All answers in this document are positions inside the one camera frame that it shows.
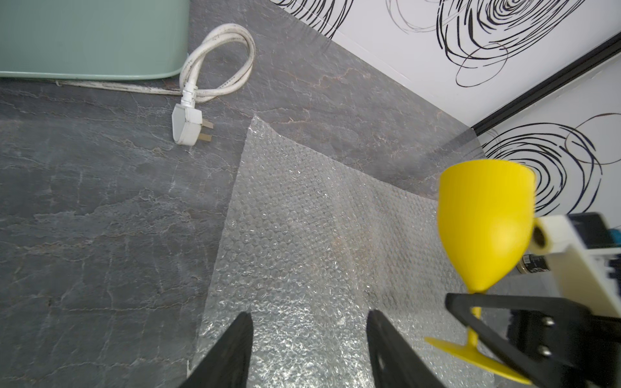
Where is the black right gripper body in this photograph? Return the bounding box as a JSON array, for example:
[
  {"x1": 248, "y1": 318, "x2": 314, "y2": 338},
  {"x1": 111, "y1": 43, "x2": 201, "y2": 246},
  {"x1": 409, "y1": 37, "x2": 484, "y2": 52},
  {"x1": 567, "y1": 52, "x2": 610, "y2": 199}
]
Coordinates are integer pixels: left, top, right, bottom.
[{"x1": 507, "y1": 307, "x2": 620, "y2": 387}]

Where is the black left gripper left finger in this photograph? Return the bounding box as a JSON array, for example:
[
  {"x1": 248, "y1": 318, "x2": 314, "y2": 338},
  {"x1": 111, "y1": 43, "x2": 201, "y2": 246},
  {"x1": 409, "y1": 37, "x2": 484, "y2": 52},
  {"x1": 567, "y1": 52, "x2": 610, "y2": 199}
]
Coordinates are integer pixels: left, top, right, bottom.
[{"x1": 180, "y1": 311, "x2": 254, "y2": 388}]

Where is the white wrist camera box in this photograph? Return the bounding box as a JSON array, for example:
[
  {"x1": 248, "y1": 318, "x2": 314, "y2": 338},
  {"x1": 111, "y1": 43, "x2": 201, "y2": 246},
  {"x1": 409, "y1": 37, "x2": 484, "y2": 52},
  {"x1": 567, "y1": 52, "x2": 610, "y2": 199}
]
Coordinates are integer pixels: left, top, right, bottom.
[{"x1": 529, "y1": 213, "x2": 620, "y2": 318}]

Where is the black corner frame post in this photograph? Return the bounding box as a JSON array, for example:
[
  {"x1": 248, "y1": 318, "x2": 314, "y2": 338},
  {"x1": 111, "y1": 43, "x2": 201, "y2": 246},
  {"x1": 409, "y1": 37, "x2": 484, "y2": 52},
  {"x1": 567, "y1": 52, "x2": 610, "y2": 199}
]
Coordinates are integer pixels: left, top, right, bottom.
[{"x1": 472, "y1": 32, "x2": 620, "y2": 136}]

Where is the yellow plastic wine glass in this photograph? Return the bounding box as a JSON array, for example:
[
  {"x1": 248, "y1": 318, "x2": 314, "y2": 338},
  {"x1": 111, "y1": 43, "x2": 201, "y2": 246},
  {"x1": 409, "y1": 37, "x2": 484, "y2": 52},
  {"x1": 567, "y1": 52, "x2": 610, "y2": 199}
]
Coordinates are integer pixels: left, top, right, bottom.
[{"x1": 424, "y1": 158, "x2": 538, "y2": 386}]

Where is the dark spice jar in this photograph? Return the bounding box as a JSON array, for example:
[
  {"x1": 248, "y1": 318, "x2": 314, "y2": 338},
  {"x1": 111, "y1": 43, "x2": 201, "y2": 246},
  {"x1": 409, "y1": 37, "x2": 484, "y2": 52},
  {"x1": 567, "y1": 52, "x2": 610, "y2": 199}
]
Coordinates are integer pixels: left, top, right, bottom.
[{"x1": 516, "y1": 254, "x2": 550, "y2": 274}]

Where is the mint green toaster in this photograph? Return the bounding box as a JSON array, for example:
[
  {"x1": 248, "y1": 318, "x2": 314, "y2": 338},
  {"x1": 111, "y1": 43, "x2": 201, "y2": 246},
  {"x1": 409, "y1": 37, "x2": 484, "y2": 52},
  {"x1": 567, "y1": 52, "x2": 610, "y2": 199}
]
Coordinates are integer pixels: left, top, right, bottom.
[{"x1": 1, "y1": 0, "x2": 190, "y2": 81}]

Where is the clear bubble wrap sheet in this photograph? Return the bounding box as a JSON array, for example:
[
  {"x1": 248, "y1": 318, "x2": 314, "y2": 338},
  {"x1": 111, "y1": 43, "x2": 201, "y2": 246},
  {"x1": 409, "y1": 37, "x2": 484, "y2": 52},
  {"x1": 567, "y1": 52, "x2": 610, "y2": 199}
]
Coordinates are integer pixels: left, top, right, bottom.
[{"x1": 196, "y1": 118, "x2": 501, "y2": 387}]

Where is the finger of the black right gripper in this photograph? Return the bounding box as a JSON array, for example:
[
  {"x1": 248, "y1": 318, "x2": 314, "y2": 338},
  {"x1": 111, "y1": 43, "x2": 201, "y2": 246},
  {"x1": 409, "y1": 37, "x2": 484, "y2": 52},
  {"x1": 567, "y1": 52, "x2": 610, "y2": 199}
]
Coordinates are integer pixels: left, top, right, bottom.
[{"x1": 445, "y1": 294, "x2": 589, "y2": 378}]

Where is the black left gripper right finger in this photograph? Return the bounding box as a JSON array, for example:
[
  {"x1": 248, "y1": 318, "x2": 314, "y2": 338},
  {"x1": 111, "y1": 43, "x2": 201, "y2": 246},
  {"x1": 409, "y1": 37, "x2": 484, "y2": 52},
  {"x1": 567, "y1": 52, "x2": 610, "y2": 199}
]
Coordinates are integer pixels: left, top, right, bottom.
[{"x1": 366, "y1": 310, "x2": 444, "y2": 388}]

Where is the white power cable with plug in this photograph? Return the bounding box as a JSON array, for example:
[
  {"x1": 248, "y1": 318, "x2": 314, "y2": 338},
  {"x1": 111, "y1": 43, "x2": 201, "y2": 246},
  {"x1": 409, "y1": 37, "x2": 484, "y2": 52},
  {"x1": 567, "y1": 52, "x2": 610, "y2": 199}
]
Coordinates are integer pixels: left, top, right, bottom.
[{"x1": 52, "y1": 23, "x2": 256, "y2": 146}]

